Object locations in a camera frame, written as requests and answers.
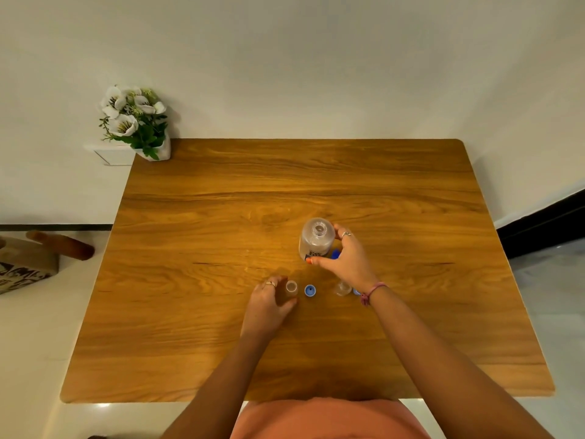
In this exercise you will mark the person's left hand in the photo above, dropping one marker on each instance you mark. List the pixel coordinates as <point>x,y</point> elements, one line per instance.
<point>265,313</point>

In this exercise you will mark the person's right hand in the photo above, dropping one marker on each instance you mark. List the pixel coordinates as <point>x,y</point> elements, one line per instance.
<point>352,267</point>

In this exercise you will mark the dark blue bottle cap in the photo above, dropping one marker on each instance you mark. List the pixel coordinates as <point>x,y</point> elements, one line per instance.
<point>335,255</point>

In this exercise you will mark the small clear bottle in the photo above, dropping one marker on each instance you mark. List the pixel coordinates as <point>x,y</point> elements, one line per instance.
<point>343,290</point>
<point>291,290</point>

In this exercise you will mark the large clear solution bottle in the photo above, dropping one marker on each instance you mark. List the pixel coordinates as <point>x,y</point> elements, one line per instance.
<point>316,242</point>

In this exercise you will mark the person's left forearm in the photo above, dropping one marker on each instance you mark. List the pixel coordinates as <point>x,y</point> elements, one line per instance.
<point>215,397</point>

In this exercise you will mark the person's right forearm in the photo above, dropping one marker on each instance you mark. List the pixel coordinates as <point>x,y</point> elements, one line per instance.
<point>434,370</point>

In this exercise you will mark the person's orange shirt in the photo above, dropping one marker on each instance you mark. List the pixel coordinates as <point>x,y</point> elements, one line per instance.
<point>329,420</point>

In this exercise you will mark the white flower potted plant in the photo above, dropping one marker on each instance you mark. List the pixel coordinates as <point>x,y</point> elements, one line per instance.
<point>121,125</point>

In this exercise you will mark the brown patterned bag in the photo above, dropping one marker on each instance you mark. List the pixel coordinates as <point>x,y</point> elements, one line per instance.
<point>23,265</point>

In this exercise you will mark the white wall socket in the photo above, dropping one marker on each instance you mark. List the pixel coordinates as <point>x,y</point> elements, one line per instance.
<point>112,155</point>

